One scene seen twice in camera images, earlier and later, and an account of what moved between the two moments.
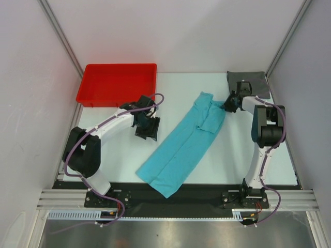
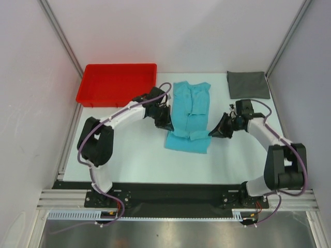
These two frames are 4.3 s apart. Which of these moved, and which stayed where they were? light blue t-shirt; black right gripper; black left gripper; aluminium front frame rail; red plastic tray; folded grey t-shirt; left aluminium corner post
Moved: black right gripper; light blue t-shirt; black left gripper
Stayed: red plastic tray; aluminium front frame rail; left aluminium corner post; folded grey t-shirt
